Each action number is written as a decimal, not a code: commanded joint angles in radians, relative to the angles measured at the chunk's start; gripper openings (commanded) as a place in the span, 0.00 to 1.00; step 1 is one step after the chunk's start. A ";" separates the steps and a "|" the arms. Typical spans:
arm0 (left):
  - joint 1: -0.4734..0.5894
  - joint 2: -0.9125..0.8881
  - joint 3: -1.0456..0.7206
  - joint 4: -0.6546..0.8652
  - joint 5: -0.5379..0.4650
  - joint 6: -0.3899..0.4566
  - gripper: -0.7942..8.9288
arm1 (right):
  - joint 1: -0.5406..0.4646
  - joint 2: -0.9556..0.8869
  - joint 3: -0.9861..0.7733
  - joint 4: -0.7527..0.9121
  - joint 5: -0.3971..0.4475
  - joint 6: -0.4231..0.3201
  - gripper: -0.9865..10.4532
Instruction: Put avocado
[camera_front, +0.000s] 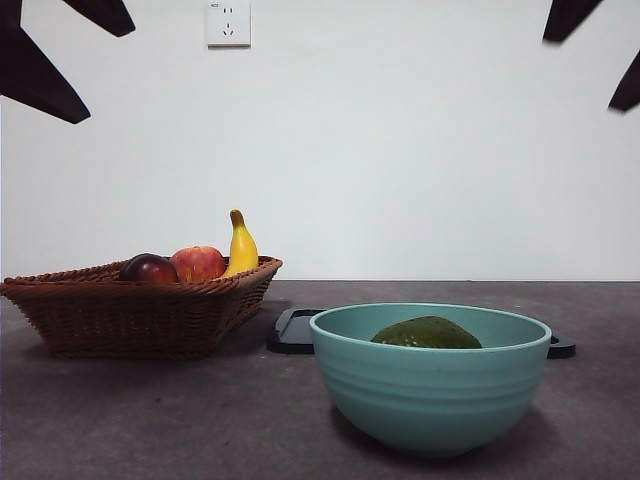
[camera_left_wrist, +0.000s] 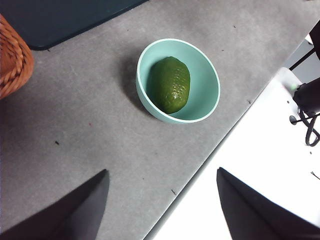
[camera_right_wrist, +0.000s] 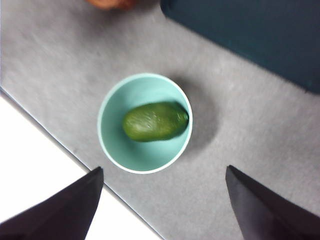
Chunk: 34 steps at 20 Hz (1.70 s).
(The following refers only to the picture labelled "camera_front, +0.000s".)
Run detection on dark red plum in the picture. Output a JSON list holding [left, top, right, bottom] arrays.
[[117, 253, 179, 285]]

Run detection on red yellow apple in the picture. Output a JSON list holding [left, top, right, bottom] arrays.
[[169, 245, 228, 284]]

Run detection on brown wicker basket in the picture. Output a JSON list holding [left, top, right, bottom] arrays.
[[0, 255, 284, 360]]

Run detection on green avocado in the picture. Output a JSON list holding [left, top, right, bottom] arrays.
[[370, 315, 483, 350]]

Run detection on yellow banana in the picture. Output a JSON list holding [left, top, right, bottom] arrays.
[[219, 209, 260, 279]]

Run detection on black rectangular tray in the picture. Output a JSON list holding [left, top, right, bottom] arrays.
[[265, 307, 577, 359]]

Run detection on teal ribbed bowl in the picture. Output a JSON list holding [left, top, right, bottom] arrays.
[[308, 301, 553, 459]]

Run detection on white wall power socket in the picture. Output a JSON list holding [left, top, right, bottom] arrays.
[[207, 0, 252, 50]]

